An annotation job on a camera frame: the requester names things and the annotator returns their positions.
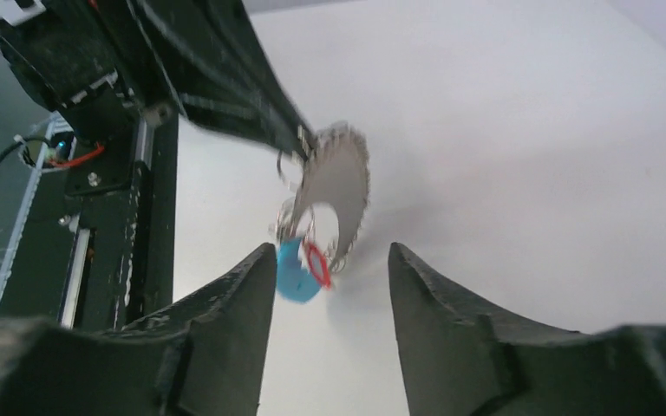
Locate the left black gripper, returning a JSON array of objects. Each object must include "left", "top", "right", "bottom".
[{"left": 0, "top": 1, "right": 316, "bottom": 160}]

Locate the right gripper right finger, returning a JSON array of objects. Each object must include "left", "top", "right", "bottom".
[{"left": 388, "top": 243, "right": 666, "bottom": 415}]

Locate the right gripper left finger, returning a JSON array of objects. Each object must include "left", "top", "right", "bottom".
[{"left": 0, "top": 243, "right": 277, "bottom": 415}]

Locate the metal key organizer with rings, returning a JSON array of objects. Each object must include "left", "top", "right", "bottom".
[{"left": 272, "top": 122, "right": 370, "bottom": 303}]

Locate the red key tag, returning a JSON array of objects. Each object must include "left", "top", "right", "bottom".
[{"left": 303, "top": 240, "right": 332, "bottom": 289}]

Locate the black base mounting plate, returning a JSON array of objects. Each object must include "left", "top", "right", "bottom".
[{"left": 0, "top": 117, "right": 178, "bottom": 331}]

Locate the white slotted cable duct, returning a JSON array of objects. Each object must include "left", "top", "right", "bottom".
[{"left": 0, "top": 144, "right": 47, "bottom": 302}]

